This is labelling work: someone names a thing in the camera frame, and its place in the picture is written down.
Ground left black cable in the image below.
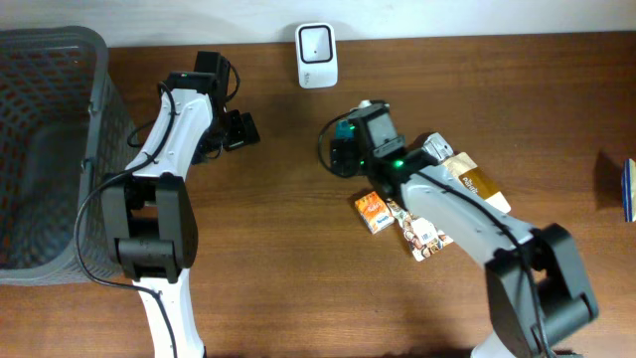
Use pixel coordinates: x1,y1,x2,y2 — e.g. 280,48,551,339
73,82,180,358

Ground black cable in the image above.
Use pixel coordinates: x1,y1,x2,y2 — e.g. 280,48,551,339
73,82,180,358
316,111,354,175

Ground beige PanTree snack pouch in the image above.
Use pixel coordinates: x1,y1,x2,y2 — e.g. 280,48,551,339
386,151,513,263

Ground small orange snack packet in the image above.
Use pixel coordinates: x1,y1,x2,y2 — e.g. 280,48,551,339
354,191,395,235

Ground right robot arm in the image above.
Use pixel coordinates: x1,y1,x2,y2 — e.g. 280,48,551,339
320,100,599,357

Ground white barcode scanner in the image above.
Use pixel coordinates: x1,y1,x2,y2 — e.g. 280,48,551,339
295,23,339,90

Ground right black cable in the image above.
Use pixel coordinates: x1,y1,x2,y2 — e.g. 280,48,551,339
316,111,354,175

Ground silver foil snack packet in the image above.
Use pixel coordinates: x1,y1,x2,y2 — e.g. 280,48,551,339
421,132,454,163

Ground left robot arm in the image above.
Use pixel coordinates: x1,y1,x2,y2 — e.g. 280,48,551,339
98,51,260,357

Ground grey plastic mesh basket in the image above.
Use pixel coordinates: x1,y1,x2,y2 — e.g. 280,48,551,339
1,26,136,286

